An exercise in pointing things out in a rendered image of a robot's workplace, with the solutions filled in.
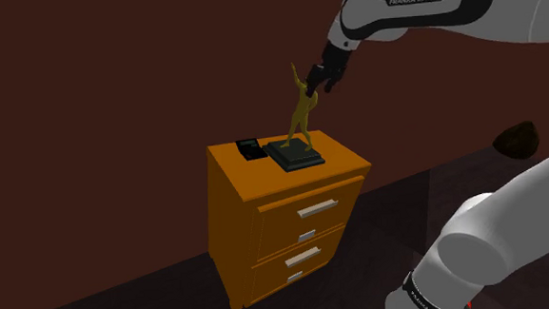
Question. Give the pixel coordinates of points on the dark brown round object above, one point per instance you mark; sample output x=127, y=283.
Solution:
x=516, y=140

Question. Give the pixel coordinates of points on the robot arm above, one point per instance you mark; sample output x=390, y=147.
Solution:
x=505, y=9

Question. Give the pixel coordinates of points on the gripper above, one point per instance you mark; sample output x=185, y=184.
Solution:
x=334, y=60

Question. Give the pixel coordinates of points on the orange chest of drawers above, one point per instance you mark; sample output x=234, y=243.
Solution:
x=268, y=214

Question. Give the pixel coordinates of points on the black calculator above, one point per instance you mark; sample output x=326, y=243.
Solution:
x=250, y=149

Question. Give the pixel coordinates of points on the golden figure on dark base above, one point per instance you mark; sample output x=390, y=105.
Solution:
x=297, y=154

